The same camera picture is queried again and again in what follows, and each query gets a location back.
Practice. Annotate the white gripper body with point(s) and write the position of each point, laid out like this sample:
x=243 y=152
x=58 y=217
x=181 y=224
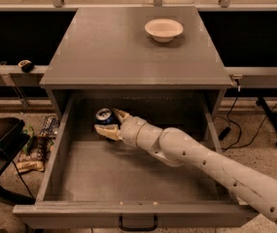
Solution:
x=129 y=130

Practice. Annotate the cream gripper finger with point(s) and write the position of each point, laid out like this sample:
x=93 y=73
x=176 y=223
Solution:
x=110 y=131
x=121 y=115

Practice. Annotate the blue pepsi can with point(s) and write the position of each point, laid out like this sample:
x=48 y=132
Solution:
x=104 y=116

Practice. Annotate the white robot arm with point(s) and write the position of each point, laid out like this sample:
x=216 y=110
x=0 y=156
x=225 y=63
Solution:
x=174 y=147

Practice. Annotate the grey open top drawer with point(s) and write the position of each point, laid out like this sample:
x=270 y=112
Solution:
x=90 y=181

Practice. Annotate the grey cabinet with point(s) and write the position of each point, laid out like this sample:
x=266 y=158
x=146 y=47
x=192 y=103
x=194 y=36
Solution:
x=109 y=48

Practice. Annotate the snack bags on floor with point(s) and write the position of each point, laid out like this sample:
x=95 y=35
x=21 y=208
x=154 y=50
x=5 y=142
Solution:
x=37 y=151

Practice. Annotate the white bowl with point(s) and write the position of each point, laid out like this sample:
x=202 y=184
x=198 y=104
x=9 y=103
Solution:
x=164 y=30

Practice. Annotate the black tape measure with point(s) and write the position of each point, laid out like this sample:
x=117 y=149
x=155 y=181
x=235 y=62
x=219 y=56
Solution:
x=26 y=66

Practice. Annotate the black chair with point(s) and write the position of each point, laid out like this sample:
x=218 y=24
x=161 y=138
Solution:
x=12 y=140

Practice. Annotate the black drawer handle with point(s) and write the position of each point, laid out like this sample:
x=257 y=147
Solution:
x=137 y=226

